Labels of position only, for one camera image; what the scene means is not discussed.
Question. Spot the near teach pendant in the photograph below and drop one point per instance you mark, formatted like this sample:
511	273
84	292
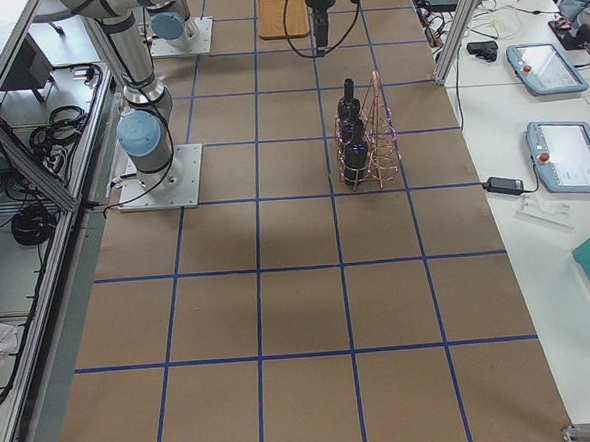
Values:
561	155

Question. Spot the dark wine bottle near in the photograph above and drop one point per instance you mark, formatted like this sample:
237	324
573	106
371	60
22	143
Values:
354	152

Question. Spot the black power adapter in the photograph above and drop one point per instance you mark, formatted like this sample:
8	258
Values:
503	185

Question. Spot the dark wine bottle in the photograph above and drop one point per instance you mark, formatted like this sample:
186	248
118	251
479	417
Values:
348	107
354	152

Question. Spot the clear acrylic holder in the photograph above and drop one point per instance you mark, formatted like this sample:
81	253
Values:
554	214

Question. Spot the wooden tray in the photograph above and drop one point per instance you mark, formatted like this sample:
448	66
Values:
279	19

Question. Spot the aluminium frame post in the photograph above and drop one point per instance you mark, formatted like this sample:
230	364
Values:
463	13

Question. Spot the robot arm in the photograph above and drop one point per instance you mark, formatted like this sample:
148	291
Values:
116	22
173	28

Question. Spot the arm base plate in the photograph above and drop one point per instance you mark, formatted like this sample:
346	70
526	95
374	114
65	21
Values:
203	43
179	187

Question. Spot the dark wine bottle far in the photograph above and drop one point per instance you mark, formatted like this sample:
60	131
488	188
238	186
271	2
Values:
348	107

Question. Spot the far teach pendant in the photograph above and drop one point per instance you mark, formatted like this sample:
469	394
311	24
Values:
544	69

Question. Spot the black handheld device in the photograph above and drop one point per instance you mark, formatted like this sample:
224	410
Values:
485	50

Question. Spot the teach pendant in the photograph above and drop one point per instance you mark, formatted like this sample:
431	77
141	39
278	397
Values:
561	155
544	69

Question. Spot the copper wire bottle basket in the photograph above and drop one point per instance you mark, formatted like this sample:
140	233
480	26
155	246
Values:
383	156

